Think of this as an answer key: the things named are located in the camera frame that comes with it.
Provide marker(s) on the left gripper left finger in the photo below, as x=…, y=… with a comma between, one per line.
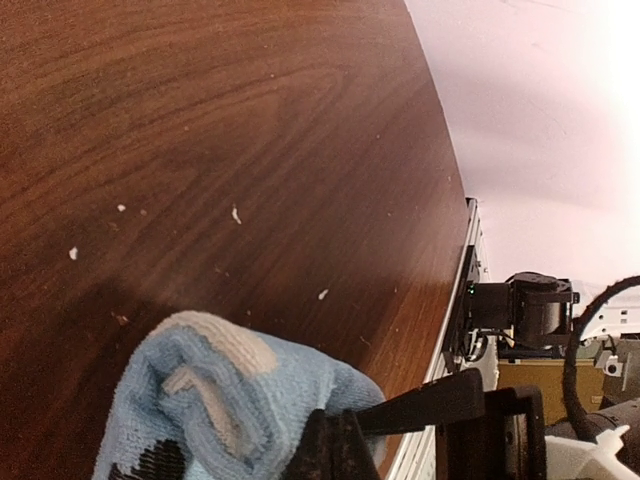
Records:
x=312, y=459

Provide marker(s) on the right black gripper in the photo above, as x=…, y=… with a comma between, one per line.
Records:
x=478, y=435

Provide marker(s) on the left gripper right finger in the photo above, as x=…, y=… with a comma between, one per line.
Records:
x=351, y=458

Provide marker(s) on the blue polka dot towel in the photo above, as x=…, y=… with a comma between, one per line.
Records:
x=204, y=398

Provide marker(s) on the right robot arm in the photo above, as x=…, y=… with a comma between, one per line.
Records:
x=532, y=300

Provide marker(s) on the front aluminium rail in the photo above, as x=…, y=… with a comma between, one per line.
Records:
x=415, y=457

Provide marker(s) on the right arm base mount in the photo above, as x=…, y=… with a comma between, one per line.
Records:
x=456, y=342

